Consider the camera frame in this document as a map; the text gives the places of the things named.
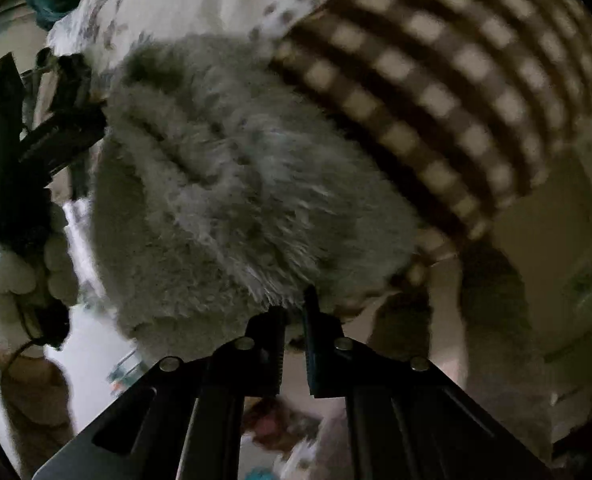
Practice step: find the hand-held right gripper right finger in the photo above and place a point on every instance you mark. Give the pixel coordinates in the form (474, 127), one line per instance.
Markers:
(318, 350)

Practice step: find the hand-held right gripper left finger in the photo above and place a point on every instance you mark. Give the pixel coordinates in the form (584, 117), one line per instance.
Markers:
(271, 350)

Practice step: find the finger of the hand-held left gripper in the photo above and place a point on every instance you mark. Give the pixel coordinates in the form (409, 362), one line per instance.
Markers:
(66, 135)
(68, 77)

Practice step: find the grey fleece pants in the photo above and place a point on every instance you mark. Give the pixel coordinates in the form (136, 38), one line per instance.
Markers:
(226, 185)

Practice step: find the person's left forearm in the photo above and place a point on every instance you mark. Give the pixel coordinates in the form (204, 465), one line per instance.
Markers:
(36, 400)

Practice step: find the person's left hand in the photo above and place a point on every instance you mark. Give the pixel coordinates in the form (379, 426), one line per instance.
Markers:
(11, 270)

